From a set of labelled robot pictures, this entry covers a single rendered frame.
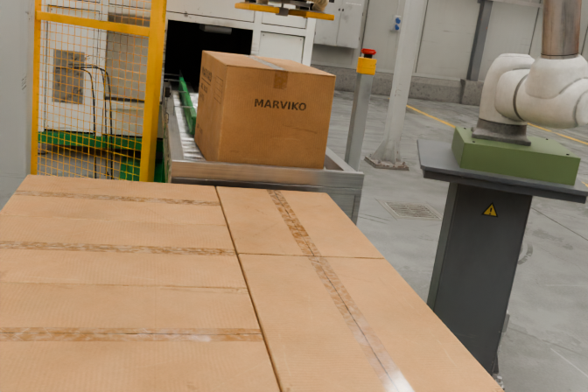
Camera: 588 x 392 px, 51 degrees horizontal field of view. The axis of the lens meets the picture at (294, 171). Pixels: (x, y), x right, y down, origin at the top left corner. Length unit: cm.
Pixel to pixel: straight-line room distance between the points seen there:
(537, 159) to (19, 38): 206
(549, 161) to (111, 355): 138
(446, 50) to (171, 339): 1107
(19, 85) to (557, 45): 209
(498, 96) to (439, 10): 987
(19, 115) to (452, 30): 993
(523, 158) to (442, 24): 1002
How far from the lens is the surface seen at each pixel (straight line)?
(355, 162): 286
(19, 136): 290
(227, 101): 215
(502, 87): 204
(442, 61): 1197
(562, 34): 191
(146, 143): 291
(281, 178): 220
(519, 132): 209
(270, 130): 220
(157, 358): 111
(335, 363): 115
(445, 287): 215
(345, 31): 1104
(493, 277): 215
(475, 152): 194
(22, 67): 285
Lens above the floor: 112
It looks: 14 degrees down
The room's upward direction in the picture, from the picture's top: 7 degrees clockwise
